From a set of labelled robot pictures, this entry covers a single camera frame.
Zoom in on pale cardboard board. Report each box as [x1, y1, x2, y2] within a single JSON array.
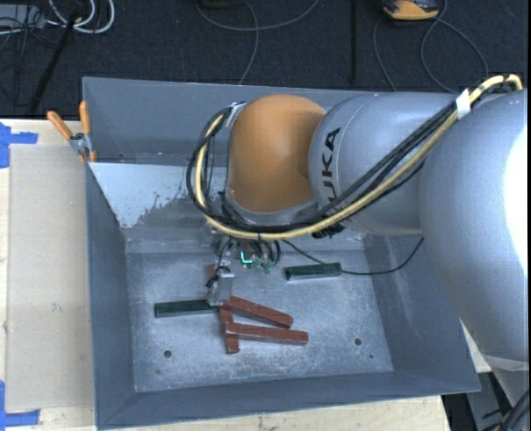
[[4, 143, 96, 413]]

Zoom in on red-brown flat block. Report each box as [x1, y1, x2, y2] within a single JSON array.
[[208, 262, 241, 356], [223, 321, 310, 347], [219, 295, 295, 330]]

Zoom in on grey metal bin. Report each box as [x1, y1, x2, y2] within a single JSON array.
[[81, 76, 482, 431]]

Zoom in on dark green flat block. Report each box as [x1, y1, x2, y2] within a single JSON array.
[[284, 262, 343, 282], [153, 299, 220, 319]]

